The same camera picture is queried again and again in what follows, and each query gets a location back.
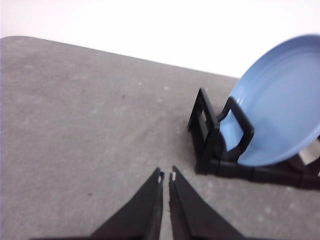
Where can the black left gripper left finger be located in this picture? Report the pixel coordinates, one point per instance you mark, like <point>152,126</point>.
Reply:
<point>141,218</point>

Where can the blue plate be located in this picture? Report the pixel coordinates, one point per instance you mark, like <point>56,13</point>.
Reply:
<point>280,92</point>

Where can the black dish rack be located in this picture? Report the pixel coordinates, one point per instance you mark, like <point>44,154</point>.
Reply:
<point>216,156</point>

